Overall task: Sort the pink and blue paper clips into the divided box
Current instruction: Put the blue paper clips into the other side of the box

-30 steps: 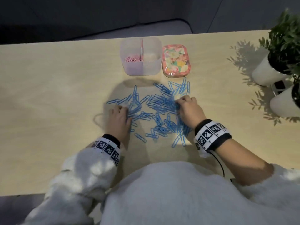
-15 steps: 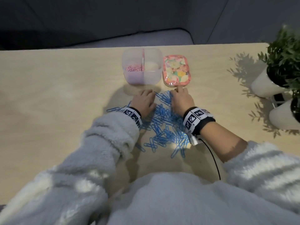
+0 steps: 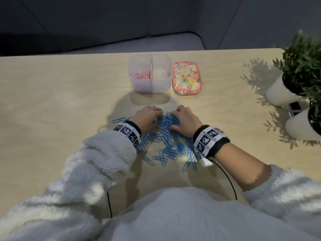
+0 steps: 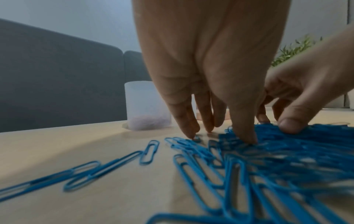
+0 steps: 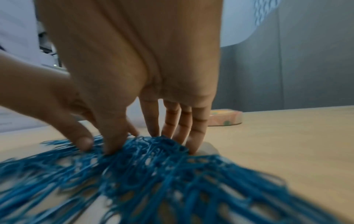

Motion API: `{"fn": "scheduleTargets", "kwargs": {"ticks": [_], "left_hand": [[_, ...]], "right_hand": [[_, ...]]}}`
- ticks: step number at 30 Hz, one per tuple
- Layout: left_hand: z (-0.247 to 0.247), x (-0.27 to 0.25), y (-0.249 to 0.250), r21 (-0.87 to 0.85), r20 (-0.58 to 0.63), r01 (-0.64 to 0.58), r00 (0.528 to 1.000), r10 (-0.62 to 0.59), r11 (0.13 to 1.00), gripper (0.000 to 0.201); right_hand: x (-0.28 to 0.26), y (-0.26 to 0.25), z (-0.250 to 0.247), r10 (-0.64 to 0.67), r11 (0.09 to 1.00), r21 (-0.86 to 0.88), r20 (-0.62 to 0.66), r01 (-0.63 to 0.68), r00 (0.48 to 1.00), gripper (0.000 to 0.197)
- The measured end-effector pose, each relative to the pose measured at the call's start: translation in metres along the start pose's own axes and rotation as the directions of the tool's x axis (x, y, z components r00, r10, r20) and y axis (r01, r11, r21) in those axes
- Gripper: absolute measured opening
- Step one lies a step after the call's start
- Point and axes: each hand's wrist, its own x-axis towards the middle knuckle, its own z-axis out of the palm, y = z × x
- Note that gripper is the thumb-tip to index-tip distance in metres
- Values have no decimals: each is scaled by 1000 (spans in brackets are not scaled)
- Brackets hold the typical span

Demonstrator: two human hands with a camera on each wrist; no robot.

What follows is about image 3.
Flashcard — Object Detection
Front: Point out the pile of blue pink paperclips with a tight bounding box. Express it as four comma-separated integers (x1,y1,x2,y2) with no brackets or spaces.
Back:
112,105,201,173

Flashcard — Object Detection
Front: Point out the grey bench seat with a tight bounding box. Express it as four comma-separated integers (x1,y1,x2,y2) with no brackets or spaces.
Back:
63,32,206,56

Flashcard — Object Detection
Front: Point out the heap of pink paper clips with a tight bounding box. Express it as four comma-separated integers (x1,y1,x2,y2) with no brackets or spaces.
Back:
132,69,152,80

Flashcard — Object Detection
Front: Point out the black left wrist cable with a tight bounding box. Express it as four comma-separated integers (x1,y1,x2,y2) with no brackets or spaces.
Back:
107,192,113,219

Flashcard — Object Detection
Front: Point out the person's right forearm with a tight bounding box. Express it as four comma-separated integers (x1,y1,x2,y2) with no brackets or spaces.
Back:
214,142,321,236

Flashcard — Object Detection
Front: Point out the right marker-printed wristband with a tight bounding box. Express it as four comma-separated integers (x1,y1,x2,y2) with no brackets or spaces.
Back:
192,125,231,160

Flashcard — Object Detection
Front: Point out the person's left forearm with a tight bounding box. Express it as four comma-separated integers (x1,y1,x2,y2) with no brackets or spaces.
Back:
0,130,138,241

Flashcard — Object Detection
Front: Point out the person's left hand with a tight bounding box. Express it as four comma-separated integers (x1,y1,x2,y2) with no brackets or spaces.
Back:
130,105,164,135

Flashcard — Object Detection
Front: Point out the marker-printed wristband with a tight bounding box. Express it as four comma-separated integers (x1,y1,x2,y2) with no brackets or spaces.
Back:
113,120,142,150
192,125,231,160

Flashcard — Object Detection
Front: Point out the left marker-printed wristband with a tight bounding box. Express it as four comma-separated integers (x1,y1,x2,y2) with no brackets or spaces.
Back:
113,120,142,150

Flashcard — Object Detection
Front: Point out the small black marker card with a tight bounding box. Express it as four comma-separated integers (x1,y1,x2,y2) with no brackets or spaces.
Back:
287,100,303,117

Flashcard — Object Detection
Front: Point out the person's white fleece torso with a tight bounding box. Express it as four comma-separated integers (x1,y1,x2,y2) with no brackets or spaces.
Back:
98,187,321,241

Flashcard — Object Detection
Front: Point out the pink floral container lid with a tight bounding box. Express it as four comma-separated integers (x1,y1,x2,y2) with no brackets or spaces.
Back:
172,60,203,96

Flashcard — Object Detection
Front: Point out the person's right hand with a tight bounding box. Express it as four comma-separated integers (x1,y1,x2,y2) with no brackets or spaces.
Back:
169,104,204,138

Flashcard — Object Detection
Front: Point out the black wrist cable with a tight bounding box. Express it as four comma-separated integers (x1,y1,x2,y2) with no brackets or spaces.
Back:
107,192,113,219
212,159,238,200

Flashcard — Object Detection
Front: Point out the green plant in white pot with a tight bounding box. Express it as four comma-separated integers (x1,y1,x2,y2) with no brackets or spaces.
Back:
265,30,321,107
285,97,321,141

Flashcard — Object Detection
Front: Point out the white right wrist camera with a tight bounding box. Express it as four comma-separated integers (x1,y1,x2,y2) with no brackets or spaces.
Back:
195,152,214,167

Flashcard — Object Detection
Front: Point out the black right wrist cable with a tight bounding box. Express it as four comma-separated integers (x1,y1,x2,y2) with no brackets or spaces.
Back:
212,159,238,200

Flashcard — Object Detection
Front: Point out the clear divided plastic container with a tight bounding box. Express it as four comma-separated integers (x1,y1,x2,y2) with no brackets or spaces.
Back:
128,53,173,94

